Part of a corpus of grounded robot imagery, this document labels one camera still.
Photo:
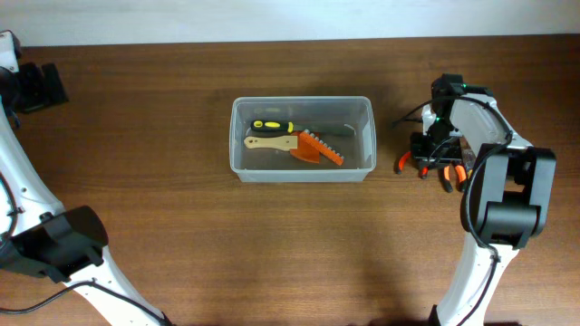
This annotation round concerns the small red diagonal cutters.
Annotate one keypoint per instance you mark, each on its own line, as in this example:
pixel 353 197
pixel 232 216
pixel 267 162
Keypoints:
pixel 407 159

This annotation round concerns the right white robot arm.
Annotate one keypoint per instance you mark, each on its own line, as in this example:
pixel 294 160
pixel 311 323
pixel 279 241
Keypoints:
pixel 506 184

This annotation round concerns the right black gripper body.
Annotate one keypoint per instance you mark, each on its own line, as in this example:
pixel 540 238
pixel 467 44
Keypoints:
pixel 436 151

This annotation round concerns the metal file yellow black handle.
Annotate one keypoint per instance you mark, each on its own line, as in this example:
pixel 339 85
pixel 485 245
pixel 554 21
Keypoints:
pixel 290 127

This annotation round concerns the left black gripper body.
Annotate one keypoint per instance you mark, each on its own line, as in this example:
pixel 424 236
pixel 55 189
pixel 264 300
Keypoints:
pixel 28 91

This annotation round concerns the clear plastic storage container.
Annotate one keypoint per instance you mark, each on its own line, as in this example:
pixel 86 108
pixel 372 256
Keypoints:
pixel 277 166

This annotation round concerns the orange bit holder strip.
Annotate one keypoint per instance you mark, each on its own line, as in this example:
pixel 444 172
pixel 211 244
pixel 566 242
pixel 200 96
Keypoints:
pixel 322 147

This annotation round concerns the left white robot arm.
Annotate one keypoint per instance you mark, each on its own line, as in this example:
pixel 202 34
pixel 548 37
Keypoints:
pixel 41 238

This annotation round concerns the orange scraper wooden handle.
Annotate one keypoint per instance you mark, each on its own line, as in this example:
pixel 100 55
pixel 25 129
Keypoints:
pixel 288 143

